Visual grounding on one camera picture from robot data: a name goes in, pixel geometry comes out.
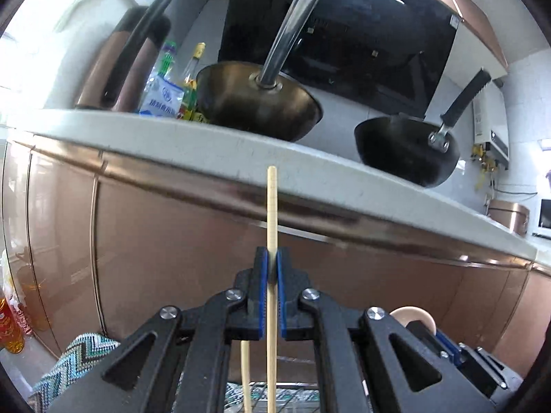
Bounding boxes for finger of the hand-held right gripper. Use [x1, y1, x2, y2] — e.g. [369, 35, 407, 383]
[407, 319, 468, 371]

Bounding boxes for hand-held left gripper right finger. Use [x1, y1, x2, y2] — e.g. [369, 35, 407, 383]
[276, 247, 497, 413]

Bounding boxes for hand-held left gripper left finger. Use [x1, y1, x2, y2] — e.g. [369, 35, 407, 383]
[47, 246, 270, 413]

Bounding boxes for bamboo chopstick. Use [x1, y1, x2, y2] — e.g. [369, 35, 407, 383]
[266, 166, 279, 413]
[240, 340, 253, 413]

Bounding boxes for wire chopstick holder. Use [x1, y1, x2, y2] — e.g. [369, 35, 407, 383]
[226, 355, 321, 413]

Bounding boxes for copper rice cooker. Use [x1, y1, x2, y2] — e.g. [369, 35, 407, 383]
[488, 199, 530, 236]

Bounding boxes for white microwave oven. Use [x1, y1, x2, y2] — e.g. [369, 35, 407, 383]
[538, 198, 551, 239]

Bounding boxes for brass pipe fittings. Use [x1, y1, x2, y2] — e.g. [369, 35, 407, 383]
[471, 144, 509, 191]

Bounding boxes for blue and white salt bag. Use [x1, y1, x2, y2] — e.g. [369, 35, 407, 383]
[138, 73, 187, 119]

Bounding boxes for yellow-capped glass bottle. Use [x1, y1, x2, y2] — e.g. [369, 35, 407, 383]
[177, 42, 208, 123]

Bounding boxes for clear bottle with green cap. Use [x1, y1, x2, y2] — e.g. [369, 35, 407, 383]
[148, 41, 178, 91]

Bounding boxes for white plastic bag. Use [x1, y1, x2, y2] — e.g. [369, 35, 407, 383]
[0, 250, 21, 308]

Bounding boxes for amber oil bottle red label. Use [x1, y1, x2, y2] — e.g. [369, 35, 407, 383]
[0, 295, 27, 354]

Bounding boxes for black glass range hood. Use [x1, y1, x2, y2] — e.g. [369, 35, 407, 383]
[217, 0, 459, 119]

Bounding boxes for copper upper cabinets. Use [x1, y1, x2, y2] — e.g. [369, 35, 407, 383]
[422, 0, 511, 80]

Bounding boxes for black power cable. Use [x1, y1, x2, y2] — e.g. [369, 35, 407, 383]
[491, 181, 540, 196]

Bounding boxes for bronze wok with steel handle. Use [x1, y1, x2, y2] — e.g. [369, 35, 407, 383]
[196, 0, 330, 142]

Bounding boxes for black wok with black handle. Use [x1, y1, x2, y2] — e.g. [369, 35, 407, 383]
[354, 69, 492, 189]

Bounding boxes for white wall water heater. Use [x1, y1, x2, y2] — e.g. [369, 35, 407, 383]
[472, 80, 511, 170]

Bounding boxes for copper kettle with black handle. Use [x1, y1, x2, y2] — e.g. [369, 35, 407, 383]
[74, 0, 173, 113]

